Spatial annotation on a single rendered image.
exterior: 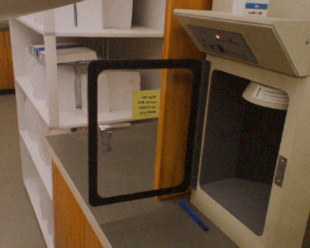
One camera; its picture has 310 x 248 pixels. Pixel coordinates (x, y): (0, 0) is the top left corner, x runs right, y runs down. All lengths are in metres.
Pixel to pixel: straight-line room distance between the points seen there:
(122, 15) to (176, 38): 1.05
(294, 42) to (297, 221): 0.43
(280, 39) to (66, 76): 1.43
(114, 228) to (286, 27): 0.66
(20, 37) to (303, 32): 2.26
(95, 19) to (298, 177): 1.30
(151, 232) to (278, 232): 0.33
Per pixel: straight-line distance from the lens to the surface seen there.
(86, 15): 1.83
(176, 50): 0.96
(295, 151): 0.78
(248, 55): 0.76
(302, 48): 0.70
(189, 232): 0.99
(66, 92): 1.94
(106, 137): 0.87
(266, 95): 0.83
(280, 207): 0.83
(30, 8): 0.18
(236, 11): 0.75
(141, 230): 0.98
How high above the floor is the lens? 1.54
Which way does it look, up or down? 20 degrees down
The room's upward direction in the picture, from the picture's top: 4 degrees clockwise
